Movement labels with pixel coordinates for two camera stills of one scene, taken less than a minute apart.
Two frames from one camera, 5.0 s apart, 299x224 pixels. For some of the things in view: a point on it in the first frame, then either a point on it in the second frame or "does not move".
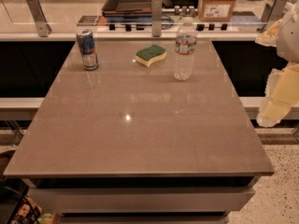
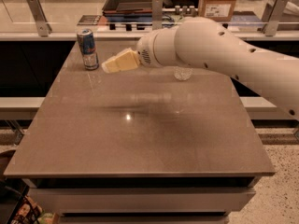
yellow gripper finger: x=269 y=36 to x=105 y=63
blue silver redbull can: x=86 y=39 does not move
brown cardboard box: x=216 y=3 does not move
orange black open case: x=130 y=0 does not move
